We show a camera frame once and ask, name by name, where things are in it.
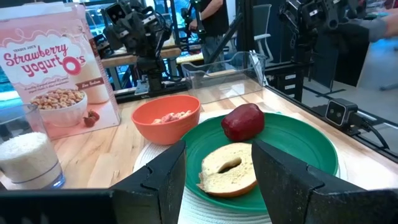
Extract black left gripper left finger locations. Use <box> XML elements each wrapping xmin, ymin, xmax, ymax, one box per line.
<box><xmin>110</xmin><ymin>139</ymin><xmax>187</xmax><ymax>224</ymax></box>

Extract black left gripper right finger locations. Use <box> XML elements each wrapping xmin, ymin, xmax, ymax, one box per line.
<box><xmin>251</xmin><ymin>139</ymin><xmax>373</xmax><ymax>224</ymax></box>

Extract toasted bagel half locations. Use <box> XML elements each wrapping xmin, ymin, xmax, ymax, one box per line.
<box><xmin>196</xmin><ymin>142</ymin><xmax>258</xmax><ymax>198</ymax></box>

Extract red apple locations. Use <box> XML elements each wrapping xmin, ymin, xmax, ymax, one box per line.
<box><xmin>221</xmin><ymin>103</ymin><xmax>266</xmax><ymax>142</ymax></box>

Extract pink strawberry yogurt cereal box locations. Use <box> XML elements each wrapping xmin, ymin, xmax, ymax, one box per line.
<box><xmin>0</xmin><ymin>2</ymin><xmax>121</xmax><ymax>141</ymax></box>

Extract person's forearm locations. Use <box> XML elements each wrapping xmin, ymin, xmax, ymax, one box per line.
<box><xmin>366</xmin><ymin>14</ymin><xmax>398</xmax><ymax>43</ymax></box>

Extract wooden background table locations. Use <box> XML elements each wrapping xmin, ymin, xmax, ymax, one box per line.
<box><xmin>101</xmin><ymin>46</ymin><xmax>205</xmax><ymax>69</ymax></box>

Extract white round placemat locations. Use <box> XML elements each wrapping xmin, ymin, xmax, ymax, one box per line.
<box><xmin>132</xmin><ymin>108</ymin><xmax>348</xmax><ymax>224</ymax></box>

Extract green plate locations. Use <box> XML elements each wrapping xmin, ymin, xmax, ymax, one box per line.
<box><xmin>181</xmin><ymin>112</ymin><xmax>339</xmax><ymax>214</ymax></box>

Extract orange bowl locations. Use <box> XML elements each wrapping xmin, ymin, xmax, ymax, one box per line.
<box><xmin>131</xmin><ymin>95</ymin><xmax>201</xmax><ymax>146</ymax></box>

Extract person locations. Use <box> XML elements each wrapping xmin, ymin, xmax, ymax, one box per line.
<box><xmin>188</xmin><ymin>0</ymin><xmax>230</xmax><ymax>63</ymax></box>

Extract pink and tan cereal rings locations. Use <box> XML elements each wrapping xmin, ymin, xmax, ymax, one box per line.
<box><xmin>151</xmin><ymin>110</ymin><xmax>193</xmax><ymax>125</ymax></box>

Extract clear plastic bin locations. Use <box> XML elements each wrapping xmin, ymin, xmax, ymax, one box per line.
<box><xmin>180</xmin><ymin>51</ymin><xmax>267</xmax><ymax>105</ymax></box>

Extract grey office chair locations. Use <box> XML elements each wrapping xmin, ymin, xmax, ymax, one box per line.
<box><xmin>252</xmin><ymin>3</ymin><xmax>275</xmax><ymax>63</ymax></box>

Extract clear glass with white filling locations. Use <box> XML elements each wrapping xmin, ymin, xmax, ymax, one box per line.
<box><xmin>0</xmin><ymin>103</ymin><xmax>66</xmax><ymax>190</ymax></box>

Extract black divider panel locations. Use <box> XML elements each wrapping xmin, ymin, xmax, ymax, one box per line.
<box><xmin>303</xmin><ymin>24</ymin><xmax>373</xmax><ymax>90</ymax></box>

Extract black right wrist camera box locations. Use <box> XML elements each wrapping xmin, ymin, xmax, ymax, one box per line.
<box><xmin>104</xmin><ymin>2</ymin><xmax>126</xmax><ymax>24</ymax></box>

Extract black diagonal frame strut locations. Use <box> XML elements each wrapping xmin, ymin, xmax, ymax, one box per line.
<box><xmin>207</xmin><ymin>12</ymin><xmax>246</xmax><ymax>65</ymax></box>

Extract black table-level camera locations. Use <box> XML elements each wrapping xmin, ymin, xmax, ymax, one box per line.
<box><xmin>325</xmin><ymin>98</ymin><xmax>359</xmax><ymax>128</ymax></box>

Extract black camera cable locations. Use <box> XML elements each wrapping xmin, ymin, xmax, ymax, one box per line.
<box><xmin>354</xmin><ymin>119</ymin><xmax>391</xmax><ymax>150</ymax></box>

